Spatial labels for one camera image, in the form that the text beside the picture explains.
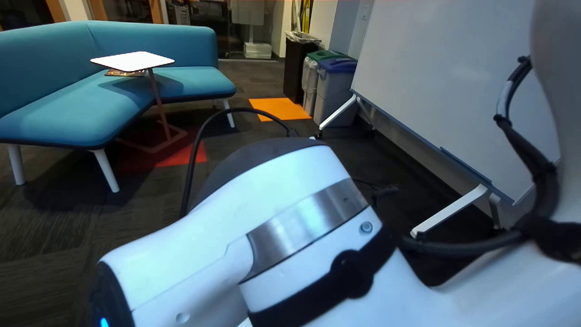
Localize grey bin blue lid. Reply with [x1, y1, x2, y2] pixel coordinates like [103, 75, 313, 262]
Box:
[313, 57, 359, 130]

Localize black waste bin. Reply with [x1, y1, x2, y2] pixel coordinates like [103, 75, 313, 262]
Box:
[281, 33, 322, 106]

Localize small white floor box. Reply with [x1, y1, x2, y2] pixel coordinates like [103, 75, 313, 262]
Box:
[242, 41, 273, 63]

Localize large whiteboard on stand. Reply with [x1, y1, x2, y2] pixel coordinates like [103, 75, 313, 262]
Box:
[315, 0, 562, 241]

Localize long blue sofa white legs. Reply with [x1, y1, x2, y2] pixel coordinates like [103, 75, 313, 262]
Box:
[0, 21, 239, 197]

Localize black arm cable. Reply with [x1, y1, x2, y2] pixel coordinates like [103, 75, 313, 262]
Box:
[179, 106, 293, 215]
[397, 55, 562, 262]

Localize white side table orange frame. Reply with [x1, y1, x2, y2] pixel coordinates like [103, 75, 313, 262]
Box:
[88, 50, 190, 157]

